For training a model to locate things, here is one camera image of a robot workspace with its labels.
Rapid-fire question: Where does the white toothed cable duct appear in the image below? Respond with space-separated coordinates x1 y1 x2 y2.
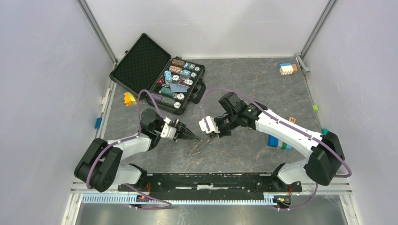
81 193 276 206

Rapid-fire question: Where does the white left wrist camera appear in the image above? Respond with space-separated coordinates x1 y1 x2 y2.
161 117 177 140

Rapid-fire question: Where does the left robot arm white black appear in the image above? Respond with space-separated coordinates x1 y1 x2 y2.
74 109 201 193

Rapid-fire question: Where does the small teal block right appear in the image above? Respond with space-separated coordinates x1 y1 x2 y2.
321 128 329 135

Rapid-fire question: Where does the small blue block left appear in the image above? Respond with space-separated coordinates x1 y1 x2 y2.
94 117 102 130

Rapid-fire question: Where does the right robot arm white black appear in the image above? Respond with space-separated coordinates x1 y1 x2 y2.
199 90 348 191

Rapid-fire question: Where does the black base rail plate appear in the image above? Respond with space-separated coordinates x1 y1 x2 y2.
133 172 302 200

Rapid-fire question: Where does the black poker chip case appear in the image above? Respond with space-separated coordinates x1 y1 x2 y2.
109 33 206 115

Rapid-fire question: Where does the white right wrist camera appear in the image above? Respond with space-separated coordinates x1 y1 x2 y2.
199 116 220 135

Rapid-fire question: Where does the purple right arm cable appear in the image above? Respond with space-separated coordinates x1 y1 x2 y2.
201 87 352 178

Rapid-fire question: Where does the blue white orange brick stack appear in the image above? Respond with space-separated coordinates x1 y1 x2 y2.
279 63 298 75

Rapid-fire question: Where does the orange yellow green brick stack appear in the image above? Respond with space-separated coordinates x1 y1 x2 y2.
124 92 137 106

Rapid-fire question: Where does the blue white green brick stack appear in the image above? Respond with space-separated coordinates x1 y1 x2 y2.
268 135 292 150

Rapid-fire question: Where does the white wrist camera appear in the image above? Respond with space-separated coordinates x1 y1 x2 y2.
199 116 220 135
161 117 177 140

